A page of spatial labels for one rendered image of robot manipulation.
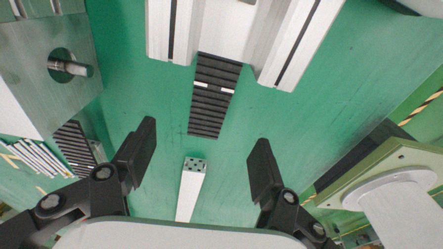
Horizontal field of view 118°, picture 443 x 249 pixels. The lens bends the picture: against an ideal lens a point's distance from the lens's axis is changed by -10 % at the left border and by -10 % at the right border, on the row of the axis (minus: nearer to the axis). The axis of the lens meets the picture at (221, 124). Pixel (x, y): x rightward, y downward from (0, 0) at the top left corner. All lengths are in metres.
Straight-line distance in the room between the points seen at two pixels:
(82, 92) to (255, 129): 0.23
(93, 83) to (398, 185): 0.54
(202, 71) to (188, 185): 0.22
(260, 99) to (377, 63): 0.15
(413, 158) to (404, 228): 0.13
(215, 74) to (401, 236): 0.42
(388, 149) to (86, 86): 0.46
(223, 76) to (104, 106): 0.18
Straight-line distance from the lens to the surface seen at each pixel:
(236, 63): 0.18
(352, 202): 0.49
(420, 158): 0.44
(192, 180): 0.30
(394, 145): 0.38
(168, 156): 0.31
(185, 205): 0.41
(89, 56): 0.22
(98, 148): 0.33
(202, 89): 0.20
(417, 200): 0.46
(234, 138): 0.25
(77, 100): 0.22
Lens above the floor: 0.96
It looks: 50 degrees down
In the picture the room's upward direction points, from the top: 180 degrees counter-clockwise
